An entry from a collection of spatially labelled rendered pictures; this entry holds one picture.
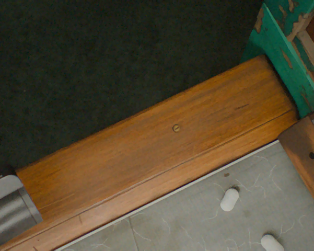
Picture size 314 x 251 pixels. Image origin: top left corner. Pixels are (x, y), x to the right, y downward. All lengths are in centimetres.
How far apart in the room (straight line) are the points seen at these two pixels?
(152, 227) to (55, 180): 14
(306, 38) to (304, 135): 12
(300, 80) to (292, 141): 9
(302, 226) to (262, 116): 16
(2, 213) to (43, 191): 19
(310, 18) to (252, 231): 29
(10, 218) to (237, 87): 37
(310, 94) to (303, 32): 8
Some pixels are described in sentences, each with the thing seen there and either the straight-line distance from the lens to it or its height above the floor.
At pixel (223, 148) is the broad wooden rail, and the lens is 70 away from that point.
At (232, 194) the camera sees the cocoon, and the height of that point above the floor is 76.
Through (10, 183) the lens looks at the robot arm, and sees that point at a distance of 52.
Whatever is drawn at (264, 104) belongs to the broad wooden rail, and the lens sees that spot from 72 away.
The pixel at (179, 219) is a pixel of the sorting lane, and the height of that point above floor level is 74.
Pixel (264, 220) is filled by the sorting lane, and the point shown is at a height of 74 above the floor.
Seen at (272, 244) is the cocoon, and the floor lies 76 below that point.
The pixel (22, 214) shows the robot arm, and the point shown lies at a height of 94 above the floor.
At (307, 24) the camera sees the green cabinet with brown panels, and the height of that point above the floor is 89.
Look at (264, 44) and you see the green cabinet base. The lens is 75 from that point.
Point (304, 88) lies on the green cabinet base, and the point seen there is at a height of 81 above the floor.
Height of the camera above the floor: 144
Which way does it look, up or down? 75 degrees down
